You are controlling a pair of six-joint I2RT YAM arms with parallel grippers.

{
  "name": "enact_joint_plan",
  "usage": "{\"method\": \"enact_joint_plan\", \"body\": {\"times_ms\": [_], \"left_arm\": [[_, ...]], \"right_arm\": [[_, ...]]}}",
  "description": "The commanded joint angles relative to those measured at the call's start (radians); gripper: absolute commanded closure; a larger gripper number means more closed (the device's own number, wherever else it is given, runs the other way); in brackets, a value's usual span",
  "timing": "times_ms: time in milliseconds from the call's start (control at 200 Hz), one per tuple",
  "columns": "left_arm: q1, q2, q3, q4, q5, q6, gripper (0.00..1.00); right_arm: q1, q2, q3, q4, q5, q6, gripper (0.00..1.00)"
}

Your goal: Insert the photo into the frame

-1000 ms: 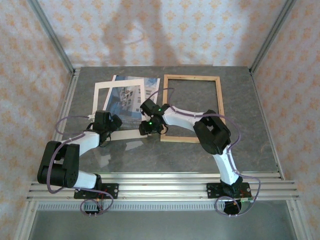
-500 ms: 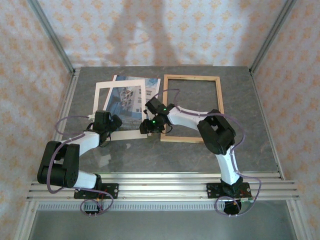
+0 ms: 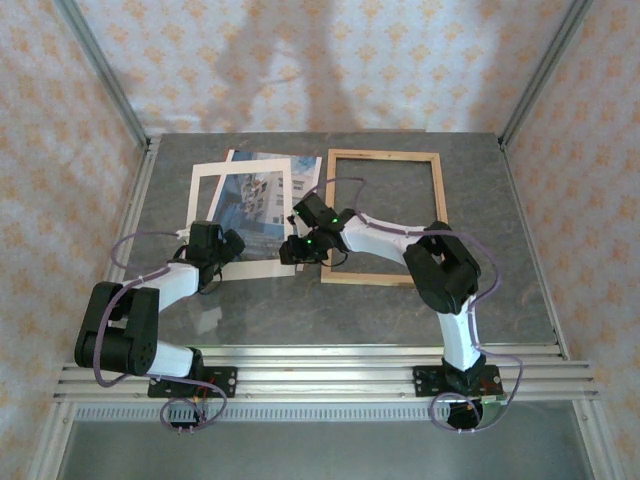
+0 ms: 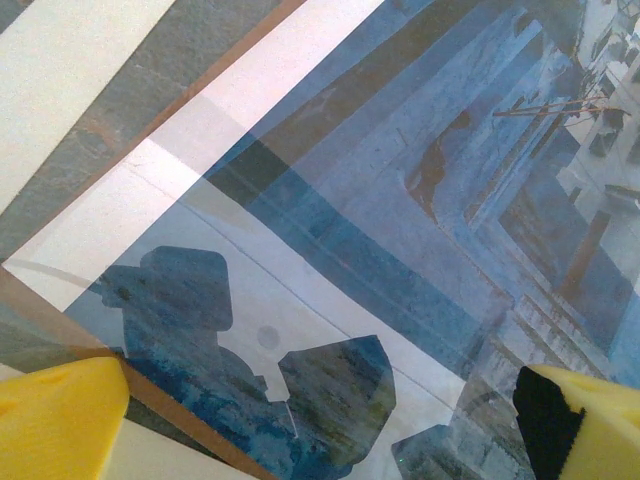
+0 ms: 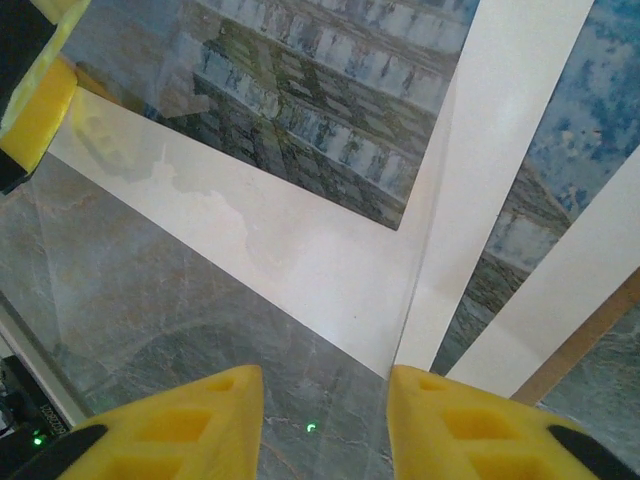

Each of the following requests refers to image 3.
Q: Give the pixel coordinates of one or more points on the white mat board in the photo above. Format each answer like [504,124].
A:
[255,270]

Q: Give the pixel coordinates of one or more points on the building photo print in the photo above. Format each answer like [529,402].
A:
[305,170]

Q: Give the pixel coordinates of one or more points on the wooden picture frame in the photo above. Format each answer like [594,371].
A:
[385,155]

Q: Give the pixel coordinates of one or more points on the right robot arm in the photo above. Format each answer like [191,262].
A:
[380,240]

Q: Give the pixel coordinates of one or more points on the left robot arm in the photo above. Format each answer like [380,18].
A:
[175,282]

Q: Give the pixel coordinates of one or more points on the wide aluminium mounting rails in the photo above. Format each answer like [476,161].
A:
[320,382]

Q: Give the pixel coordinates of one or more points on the grey metal lower panel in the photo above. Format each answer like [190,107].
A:
[320,455]

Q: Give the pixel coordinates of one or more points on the green circuit board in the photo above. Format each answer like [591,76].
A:
[495,399]

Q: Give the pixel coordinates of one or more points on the aluminium leg profile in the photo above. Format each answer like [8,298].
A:
[50,445]
[601,445]

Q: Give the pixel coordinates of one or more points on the aluminium side rail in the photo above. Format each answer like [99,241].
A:
[128,235]
[553,330]

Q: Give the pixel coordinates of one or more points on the narrow aluminium table rail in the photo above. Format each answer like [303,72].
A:
[320,352]

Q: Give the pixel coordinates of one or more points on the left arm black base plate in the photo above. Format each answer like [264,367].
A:
[225,382]

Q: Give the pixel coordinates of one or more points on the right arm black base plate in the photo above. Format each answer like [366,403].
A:
[425,382]

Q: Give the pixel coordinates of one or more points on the aluminium corner post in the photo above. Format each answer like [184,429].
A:
[107,75]
[543,75]

